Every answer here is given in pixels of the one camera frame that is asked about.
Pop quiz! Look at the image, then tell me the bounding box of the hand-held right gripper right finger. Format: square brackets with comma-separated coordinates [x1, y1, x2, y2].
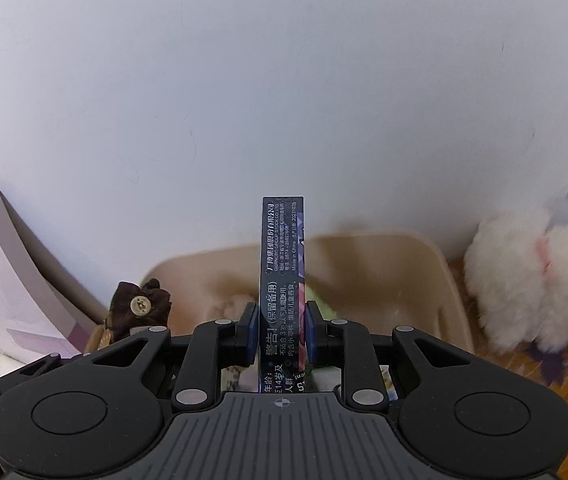
[305, 301, 475, 406]

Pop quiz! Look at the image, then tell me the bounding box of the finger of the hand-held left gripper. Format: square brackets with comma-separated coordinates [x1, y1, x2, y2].
[0, 352, 89, 383]

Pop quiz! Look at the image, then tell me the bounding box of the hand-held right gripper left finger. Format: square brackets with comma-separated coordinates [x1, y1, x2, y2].
[84, 302, 259, 408]

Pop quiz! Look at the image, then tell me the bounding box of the colorful card box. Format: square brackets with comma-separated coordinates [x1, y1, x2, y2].
[255, 196, 309, 395]

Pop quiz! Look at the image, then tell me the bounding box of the beige storage bin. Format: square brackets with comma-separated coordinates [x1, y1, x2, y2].
[140, 232, 476, 361]

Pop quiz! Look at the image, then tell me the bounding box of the brown plaid fabric toy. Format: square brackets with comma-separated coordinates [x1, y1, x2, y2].
[86, 278, 172, 353]

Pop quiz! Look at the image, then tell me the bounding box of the white plush dog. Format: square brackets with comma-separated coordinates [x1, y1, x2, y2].
[464, 207, 568, 368]

